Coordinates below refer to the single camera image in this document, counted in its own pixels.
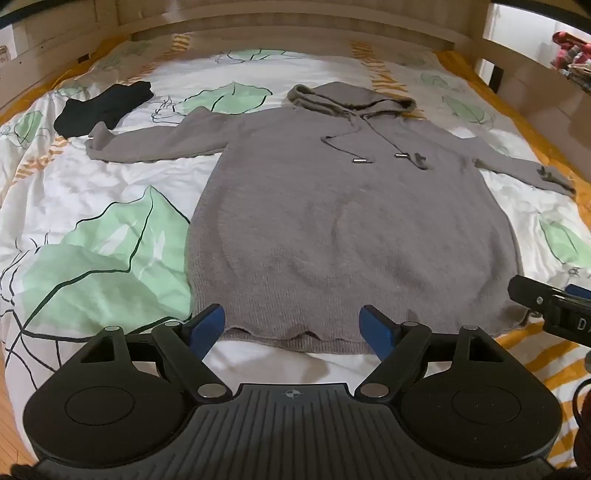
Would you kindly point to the leaf printed white duvet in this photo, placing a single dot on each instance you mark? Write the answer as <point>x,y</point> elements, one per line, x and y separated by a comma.
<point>92,184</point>

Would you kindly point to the colourful clothes pile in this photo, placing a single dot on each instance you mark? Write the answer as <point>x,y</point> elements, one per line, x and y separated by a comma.
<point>572,50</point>

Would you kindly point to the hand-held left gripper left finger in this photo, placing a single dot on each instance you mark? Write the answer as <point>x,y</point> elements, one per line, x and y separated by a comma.
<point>210,323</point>

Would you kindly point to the wooden bed frame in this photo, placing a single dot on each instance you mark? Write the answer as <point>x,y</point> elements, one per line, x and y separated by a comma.
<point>277,23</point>

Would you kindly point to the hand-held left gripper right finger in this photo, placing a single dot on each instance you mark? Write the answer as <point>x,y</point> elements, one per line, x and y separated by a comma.
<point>374,330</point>

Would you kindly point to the grey knitted hoodie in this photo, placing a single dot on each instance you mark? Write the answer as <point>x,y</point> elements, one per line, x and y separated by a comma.
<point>323,207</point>

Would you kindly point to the orange bed sheet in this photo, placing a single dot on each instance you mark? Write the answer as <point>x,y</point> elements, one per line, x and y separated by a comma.
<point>466,64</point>

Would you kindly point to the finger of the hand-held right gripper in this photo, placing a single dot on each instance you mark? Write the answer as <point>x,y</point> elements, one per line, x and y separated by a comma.
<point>579,291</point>
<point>531,290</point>

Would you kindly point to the black cloth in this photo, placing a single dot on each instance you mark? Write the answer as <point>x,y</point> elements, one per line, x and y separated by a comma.
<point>101,108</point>

